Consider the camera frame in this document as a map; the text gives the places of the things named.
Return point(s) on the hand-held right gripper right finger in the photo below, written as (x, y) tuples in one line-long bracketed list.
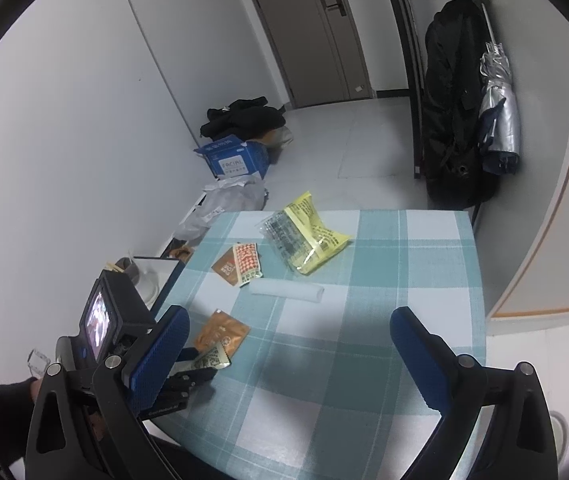
[(417, 360)]

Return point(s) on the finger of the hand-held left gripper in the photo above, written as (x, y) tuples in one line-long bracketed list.
[(197, 376)]

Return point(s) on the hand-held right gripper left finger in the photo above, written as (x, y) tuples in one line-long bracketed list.
[(159, 355)]

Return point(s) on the small silver green packet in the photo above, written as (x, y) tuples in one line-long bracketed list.
[(212, 357)]

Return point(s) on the brown sachet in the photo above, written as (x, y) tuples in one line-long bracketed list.
[(224, 265), (222, 332)]

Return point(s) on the white paper roll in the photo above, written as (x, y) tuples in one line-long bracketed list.
[(287, 291)]

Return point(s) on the red and white sachet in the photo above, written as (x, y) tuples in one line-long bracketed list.
[(247, 262)]

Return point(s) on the yellow and clear packet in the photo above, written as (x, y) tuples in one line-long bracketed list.
[(314, 235)]

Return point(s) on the person's left forearm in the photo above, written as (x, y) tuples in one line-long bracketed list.
[(4, 420)]

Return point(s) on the person's left hand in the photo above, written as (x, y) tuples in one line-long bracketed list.
[(37, 390)]

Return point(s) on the dark framed mirror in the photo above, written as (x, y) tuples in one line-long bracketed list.
[(167, 285)]

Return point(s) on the blue checked tablecloth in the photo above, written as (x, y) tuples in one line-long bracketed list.
[(364, 310)]

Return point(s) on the clear plastic piece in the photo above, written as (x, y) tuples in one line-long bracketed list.
[(38, 361)]

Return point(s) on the brown snack packet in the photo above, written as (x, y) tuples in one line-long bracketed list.
[(180, 251)]

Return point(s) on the clear plastic bag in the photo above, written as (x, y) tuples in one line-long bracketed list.
[(224, 202)]

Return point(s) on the blue cardboard box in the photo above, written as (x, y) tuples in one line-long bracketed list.
[(234, 160)]

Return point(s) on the white wardrobe wood trim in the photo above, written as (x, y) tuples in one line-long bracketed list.
[(554, 210)]

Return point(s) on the pile of black clothes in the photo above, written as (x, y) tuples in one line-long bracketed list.
[(249, 120)]

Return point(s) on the black hanging jacket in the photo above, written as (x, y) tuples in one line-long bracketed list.
[(452, 110)]

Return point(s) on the silver folded umbrella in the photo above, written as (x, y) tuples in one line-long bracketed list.
[(502, 120)]

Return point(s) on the grey-brown door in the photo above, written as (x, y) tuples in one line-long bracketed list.
[(304, 35)]

